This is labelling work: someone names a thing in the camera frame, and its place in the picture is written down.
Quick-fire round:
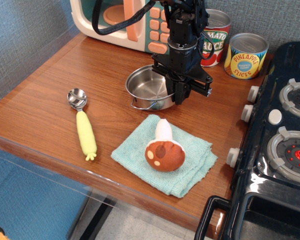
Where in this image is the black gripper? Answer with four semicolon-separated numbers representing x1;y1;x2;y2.
152;37;213;105

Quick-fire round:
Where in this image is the plush brown mushroom toy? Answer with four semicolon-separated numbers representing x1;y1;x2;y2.
144;119;186;172

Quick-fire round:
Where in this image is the small stainless steel pan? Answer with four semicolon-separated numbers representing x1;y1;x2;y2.
125;65;175;111

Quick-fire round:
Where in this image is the black toy stove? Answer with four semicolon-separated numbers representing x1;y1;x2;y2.
195;41;300;240

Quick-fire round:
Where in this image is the red tomato sauce can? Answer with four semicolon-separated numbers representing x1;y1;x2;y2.
201;9;232;67

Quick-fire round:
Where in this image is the light blue folded cloth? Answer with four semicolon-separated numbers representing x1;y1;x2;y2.
111;114;218;198

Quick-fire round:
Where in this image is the spoon with yellow handle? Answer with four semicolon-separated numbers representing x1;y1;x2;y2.
67;88;97;161

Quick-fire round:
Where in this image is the black cable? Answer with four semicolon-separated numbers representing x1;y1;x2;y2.
91;0;157;36

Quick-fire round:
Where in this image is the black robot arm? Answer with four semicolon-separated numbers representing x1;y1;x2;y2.
152;0;213;105

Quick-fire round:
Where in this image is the teal toy microwave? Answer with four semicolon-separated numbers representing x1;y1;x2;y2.
70;0;182;55

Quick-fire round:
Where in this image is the yellow pineapple slices can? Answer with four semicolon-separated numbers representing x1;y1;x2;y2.
224;32;269;80

